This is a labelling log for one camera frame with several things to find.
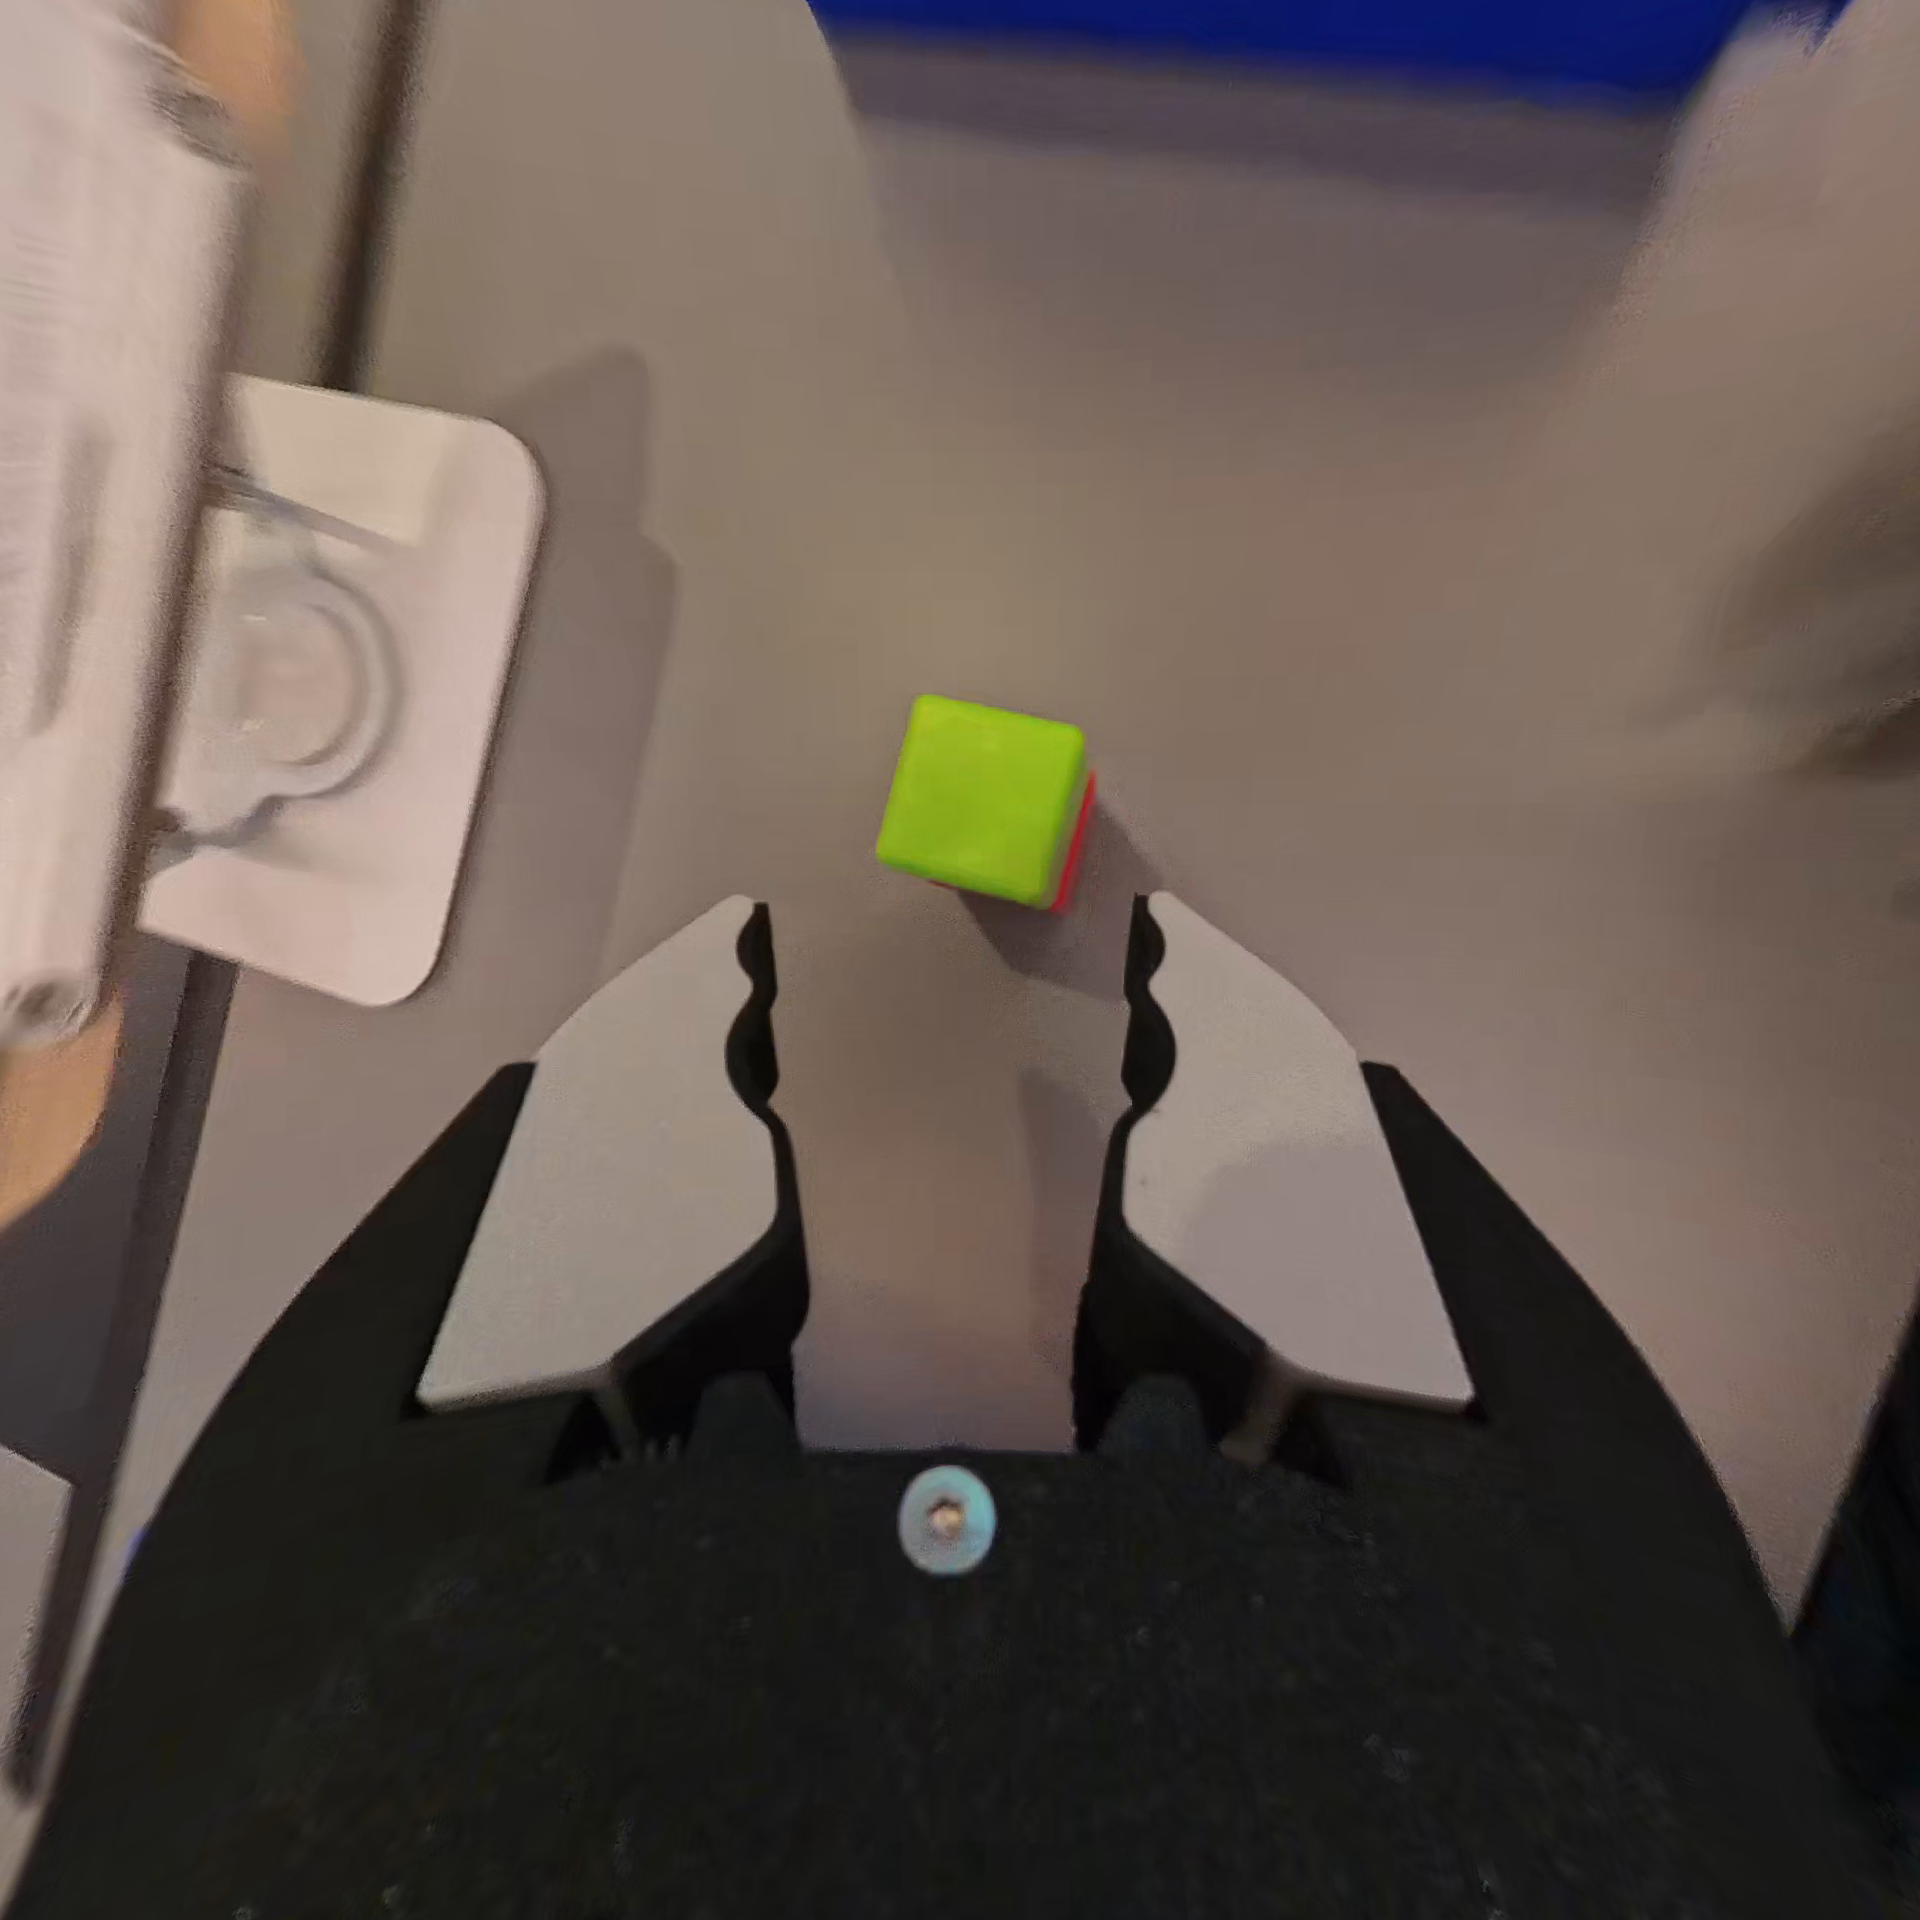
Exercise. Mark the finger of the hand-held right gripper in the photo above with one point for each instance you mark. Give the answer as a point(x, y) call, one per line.
point(1768, 298)

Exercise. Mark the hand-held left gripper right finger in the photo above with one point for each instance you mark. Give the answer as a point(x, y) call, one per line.
point(1288, 1200)

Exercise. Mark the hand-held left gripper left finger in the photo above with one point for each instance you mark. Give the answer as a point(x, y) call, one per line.
point(630, 1200)

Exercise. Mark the red cube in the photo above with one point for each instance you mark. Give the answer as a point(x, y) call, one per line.
point(1077, 842)

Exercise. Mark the green cube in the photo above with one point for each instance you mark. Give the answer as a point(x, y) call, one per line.
point(981, 795)

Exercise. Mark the blue plastic bin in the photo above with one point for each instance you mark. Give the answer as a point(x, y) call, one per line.
point(1274, 32)

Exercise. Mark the grey desk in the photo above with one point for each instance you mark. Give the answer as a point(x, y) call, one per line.
point(1202, 449)

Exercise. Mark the wooden board document stand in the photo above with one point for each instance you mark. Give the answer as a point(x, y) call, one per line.
point(391, 676)

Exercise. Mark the printed instruction sheet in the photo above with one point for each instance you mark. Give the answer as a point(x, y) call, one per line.
point(89, 526)

